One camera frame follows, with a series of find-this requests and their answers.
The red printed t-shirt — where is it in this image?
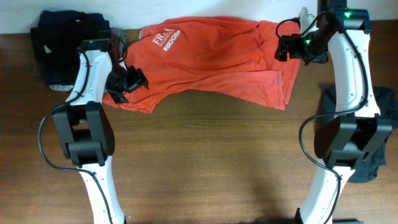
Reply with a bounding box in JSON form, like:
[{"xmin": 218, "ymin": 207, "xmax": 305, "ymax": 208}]
[{"xmin": 119, "ymin": 17, "xmax": 300, "ymax": 113}]

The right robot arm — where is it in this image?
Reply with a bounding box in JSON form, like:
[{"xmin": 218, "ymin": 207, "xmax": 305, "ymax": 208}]
[{"xmin": 275, "ymin": 0, "xmax": 392, "ymax": 224}]

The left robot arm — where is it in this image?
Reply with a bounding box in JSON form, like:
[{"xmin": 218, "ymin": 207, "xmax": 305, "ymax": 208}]
[{"xmin": 52, "ymin": 38, "xmax": 149, "ymax": 223}]

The grey folded garment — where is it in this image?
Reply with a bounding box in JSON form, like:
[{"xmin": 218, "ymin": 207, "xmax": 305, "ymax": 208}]
[{"xmin": 32, "ymin": 27, "xmax": 129, "ymax": 93}]

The black folded garment on pile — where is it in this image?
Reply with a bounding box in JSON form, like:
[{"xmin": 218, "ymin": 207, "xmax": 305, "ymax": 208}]
[{"xmin": 30, "ymin": 10, "xmax": 110, "ymax": 85}]

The dark grey t-shirt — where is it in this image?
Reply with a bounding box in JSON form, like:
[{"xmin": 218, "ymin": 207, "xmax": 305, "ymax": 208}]
[{"xmin": 320, "ymin": 85, "xmax": 398, "ymax": 184}]

